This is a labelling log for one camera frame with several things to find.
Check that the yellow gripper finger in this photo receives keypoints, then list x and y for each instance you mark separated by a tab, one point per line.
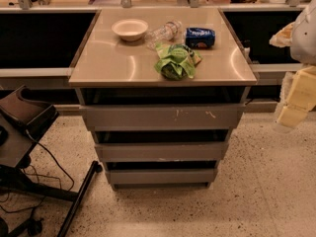
297	99
283	37

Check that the grey bottom drawer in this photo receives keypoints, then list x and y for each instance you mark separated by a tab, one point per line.
151	177

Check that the grey top drawer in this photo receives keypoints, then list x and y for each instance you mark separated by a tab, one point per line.
161	117

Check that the white bowl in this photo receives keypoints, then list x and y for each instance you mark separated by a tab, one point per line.
130	29

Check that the black rolling stand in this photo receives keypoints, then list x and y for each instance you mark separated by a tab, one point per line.
23	123

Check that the clear plastic bottle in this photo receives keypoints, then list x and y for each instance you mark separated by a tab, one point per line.
166	32

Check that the blue pepsi can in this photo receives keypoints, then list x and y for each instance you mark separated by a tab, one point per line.
199	37

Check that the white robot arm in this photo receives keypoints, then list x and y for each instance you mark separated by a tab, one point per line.
303	48

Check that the grey drawer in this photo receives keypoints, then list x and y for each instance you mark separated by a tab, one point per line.
151	177
161	152
161	117

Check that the green chip bag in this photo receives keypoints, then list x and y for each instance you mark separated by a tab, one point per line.
176	61

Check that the grey middle drawer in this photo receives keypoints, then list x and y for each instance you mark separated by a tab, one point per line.
161	152

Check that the grey drawer cabinet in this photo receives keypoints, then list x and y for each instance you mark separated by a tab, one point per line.
161	90

